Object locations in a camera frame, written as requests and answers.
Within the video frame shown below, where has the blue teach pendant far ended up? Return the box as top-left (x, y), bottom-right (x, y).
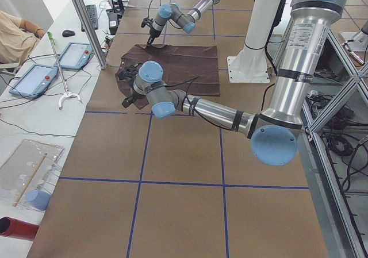
top-left (59, 42), bottom-right (93, 70)

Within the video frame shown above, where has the wooden stick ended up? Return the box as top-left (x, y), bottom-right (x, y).
top-left (13, 153), bottom-right (47, 207)

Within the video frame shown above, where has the aluminium frame post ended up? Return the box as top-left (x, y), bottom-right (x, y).
top-left (72, 0), bottom-right (107, 70)

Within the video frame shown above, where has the black keyboard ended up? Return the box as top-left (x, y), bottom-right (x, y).
top-left (85, 5), bottom-right (98, 30)

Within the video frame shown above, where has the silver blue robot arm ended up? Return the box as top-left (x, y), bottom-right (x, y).
top-left (141, 0), bottom-right (220, 46)
top-left (116, 0), bottom-right (346, 166)

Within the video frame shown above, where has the black computer mouse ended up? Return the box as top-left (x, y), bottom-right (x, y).
top-left (62, 29), bottom-right (75, 37)

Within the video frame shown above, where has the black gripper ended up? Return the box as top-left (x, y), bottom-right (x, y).
top-left (147, 25), bottom-right (161, 46)
top-left (121, 93), bottom-right (141, 107)

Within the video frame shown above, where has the red cylinder tube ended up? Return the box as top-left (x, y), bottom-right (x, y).
top-left (1, 217), bottom-right (39, 241)

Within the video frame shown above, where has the clear plastic bag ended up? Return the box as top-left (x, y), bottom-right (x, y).
top-left (1, 140), bottom-right (64, 211)

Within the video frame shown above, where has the blue teach pendant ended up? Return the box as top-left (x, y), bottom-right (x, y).
top-left (9, 64), bottom-right (58, 99)
top-left (59, 42), bottom-right (93, 70)

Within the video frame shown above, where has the dark brown t-shirt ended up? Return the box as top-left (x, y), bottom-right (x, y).
top-left (116, 44), bottom-right (220, 109)

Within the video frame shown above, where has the person in beige shirt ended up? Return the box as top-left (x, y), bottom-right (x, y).
top-left (1, 11), bottom-right (47, 64)

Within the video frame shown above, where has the blue teach pendant near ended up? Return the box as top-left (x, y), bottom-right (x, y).
top-left (9, 64), bottom-right (58, 99)

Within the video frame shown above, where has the white reacher grabber tool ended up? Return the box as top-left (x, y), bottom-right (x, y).
top-left (47, 32), bottom-right (82, 110)

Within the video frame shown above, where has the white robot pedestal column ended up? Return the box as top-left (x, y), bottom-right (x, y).
top-left (227, 0), bottom-right (281, 83)

